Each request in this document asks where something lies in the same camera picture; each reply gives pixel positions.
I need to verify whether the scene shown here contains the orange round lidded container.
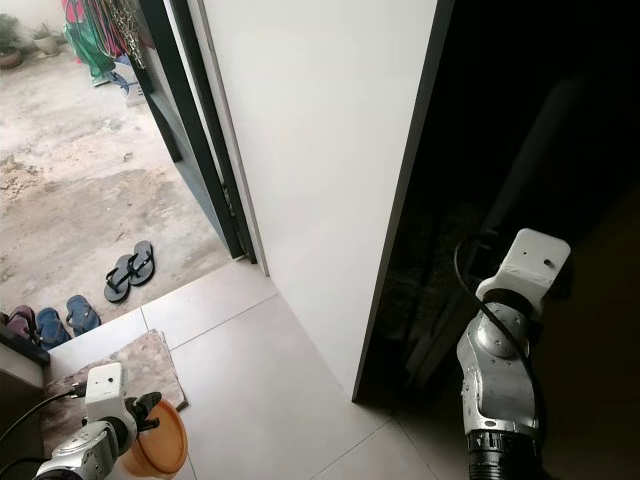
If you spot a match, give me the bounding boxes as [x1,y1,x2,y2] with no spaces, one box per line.
[125,398,189,479]

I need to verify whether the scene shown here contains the black door grey fridge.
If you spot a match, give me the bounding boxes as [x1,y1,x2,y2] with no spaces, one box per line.
[195,0,640,480]

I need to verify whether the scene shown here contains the beige patterned doormat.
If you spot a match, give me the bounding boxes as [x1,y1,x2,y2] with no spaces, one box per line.
[43,329,188,441]

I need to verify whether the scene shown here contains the black flip flop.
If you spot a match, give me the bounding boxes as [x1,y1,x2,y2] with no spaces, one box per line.
[104,253,136,303]
[128,240,156,287]

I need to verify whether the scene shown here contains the maroon sandal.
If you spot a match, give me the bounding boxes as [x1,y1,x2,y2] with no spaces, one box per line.
[8,305,41,341]

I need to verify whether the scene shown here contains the green and pink hanging clothes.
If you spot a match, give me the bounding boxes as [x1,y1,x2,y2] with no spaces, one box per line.
[60,0,151,86]

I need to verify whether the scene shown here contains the potted plant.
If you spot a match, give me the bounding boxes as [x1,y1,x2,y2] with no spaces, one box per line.
[32,22,66,56]
[0,15,26,69]

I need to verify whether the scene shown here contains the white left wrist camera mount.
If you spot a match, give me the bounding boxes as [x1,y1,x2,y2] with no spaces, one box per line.
[82,362,126,426]

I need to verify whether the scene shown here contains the black entrance door frame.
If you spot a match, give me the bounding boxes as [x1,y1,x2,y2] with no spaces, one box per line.
[138,0,256,263]

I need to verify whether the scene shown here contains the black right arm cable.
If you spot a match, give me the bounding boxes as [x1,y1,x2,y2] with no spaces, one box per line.
[453,232,526,351]

